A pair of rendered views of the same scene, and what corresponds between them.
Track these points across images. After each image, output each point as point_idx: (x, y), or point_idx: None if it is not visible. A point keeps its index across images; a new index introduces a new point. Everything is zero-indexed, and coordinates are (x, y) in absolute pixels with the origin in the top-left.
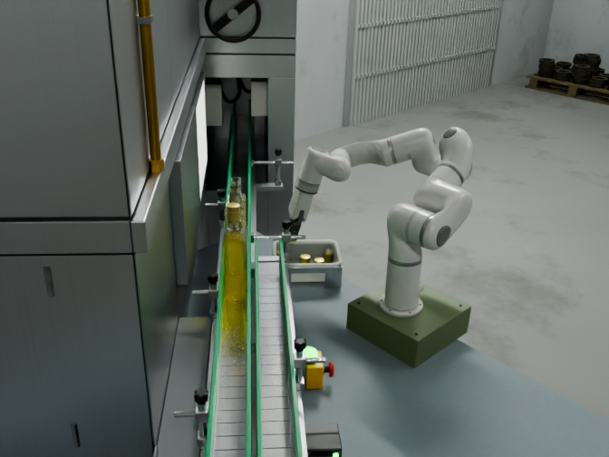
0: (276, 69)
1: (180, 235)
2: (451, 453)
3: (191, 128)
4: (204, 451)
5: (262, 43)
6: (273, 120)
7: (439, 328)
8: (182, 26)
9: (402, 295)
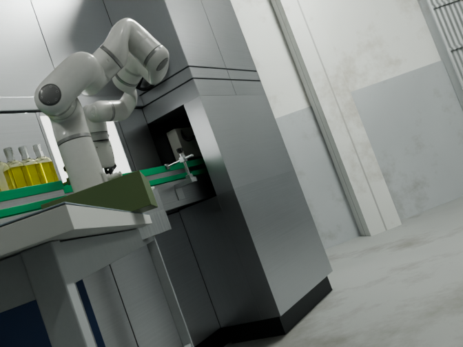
0: (185, 95)
1: None
2: None
3: (2, 118)
4: None
5: (171, 81)
6: (198, 135)
7: (78, 193)
8: (23, 67)
9: (70, 176)
